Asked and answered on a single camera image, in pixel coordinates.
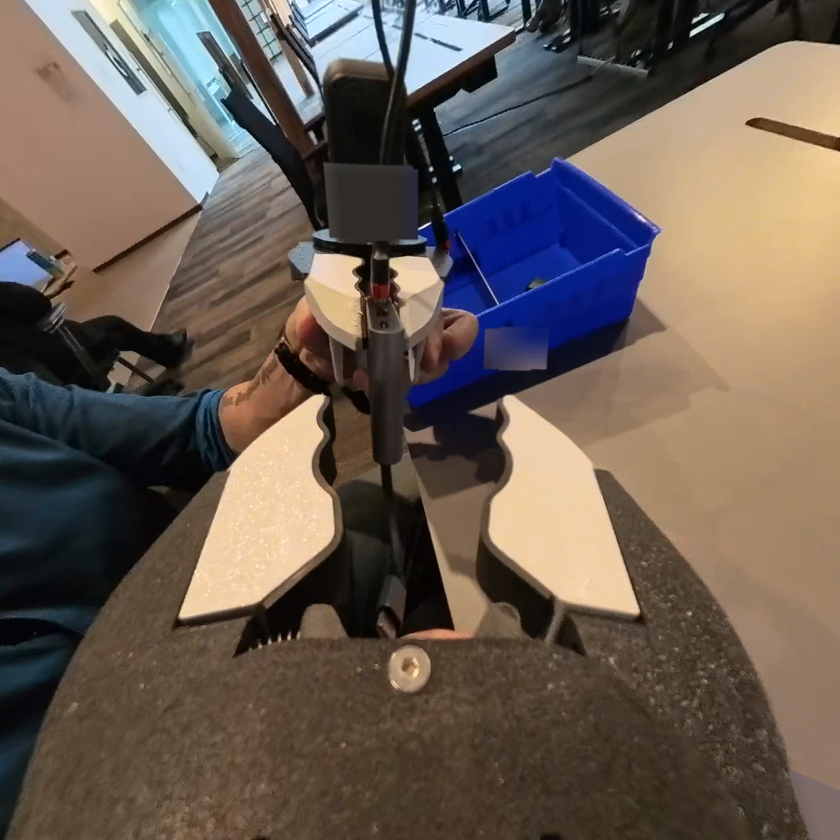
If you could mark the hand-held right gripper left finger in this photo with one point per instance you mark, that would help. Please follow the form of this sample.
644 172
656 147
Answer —
262 525

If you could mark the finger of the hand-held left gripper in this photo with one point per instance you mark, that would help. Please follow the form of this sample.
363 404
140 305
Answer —
331 295
420 295

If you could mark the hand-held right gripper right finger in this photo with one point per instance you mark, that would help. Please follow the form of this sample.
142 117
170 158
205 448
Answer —
564 525

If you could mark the grey usb hub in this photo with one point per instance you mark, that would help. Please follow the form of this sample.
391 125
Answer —
387 394

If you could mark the blue plastic bin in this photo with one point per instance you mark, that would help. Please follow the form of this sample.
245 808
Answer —
590 216

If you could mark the person's left forearm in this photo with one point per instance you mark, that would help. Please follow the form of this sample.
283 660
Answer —
262 400

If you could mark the person's left hand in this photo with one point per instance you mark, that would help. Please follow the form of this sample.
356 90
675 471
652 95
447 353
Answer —
453 334

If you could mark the black wooden chair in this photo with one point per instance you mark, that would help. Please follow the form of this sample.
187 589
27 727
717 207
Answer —
275 144

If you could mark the dark wooden table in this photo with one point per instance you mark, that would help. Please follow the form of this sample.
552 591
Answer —
459 46

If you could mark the person's teal shirt sleeve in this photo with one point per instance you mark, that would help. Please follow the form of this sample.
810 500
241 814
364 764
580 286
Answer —
98 446

